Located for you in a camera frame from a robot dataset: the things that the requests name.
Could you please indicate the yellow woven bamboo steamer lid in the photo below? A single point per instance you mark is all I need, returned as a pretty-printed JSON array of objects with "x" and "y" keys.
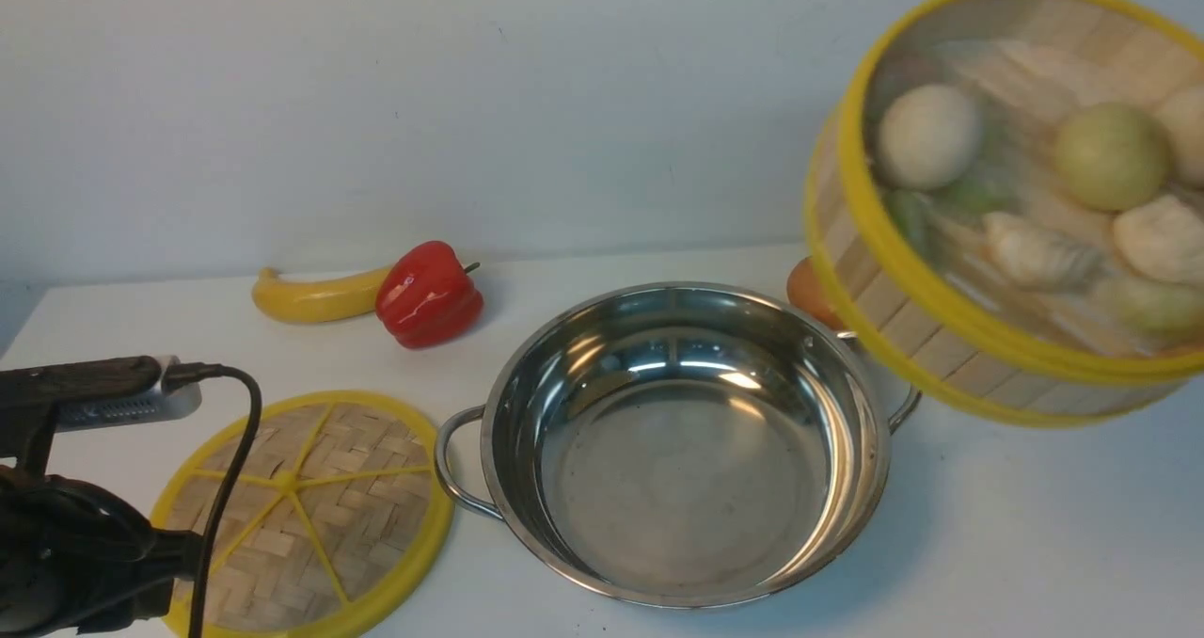
[{"x": 335, "y": 520}]

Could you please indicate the yellow banana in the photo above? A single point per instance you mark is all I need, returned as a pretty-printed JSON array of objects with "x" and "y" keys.
[{"x": 316, "y": 302}]

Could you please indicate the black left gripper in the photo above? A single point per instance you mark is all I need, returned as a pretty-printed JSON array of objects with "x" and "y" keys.
[{"x": 73, "y": 555}]

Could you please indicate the red bell pepper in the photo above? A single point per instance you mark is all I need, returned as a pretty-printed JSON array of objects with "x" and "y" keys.
[{"x": 428, "y": 297}]

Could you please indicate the yellow-rimmed bamboo steamer basket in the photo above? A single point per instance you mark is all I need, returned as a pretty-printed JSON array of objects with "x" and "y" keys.
[{"x": 958, "y": 329}]

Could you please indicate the brown potato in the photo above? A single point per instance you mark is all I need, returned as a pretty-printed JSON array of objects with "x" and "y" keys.
[{"x": 804, "y": 291}]

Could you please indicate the white dumpling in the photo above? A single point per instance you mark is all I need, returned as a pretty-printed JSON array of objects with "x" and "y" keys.
[
  {"x": 1162, "y": 239},
  {"x": 1038, "y": 258}
]

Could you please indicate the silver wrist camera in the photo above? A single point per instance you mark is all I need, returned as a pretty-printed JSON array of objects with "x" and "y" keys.
[{"x": 99, "y": 394}]

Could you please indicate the green round bun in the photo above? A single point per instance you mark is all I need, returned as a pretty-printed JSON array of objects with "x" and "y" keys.
[{"x": 1112, "y": 156}]

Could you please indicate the green dumpling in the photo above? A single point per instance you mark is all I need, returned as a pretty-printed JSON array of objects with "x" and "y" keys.
[
  {"x": 915, "y": 223},
  {"x": 1151, "y": 306},
  {"x": 975, "y": 195}
]

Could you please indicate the stainless steel pot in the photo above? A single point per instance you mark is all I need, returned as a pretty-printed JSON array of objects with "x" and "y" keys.
[{"x": 678, "y": 445}]

